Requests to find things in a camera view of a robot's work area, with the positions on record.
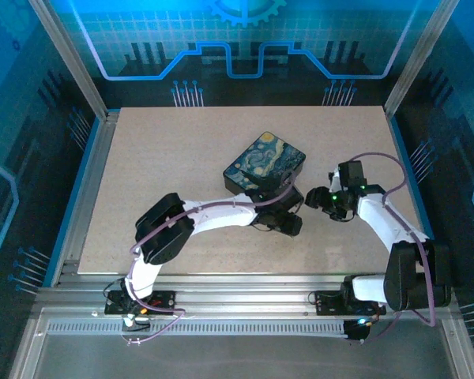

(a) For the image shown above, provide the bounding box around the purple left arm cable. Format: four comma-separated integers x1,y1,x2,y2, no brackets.
126,170,301,347

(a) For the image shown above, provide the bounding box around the aluminium frame post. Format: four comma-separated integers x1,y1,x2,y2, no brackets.
27,0,111,122
382,0,461,119

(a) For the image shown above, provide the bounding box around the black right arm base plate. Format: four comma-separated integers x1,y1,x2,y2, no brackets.
314,290,387,317

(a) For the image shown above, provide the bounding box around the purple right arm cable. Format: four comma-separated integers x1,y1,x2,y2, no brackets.
347,152,438,345

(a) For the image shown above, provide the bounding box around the small black adapter board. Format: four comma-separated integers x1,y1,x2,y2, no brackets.
121,313,152,333
343,317,376,343

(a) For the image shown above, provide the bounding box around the black box with painted lid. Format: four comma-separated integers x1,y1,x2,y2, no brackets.
222,131,307,195

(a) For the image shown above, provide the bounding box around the aluminium frame side rail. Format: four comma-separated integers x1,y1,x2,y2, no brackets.
50,111,122,287

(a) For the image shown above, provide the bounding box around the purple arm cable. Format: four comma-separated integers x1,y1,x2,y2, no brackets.
347,152,438,345
126,170,301,347

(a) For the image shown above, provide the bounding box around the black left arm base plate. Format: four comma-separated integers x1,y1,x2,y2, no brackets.
104,289,178,316

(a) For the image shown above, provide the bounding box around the slotted grey cable duct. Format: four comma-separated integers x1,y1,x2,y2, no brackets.
46,320,348,337

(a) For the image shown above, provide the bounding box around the aluminium frame cross rail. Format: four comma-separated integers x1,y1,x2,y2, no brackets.
33,273,461,319

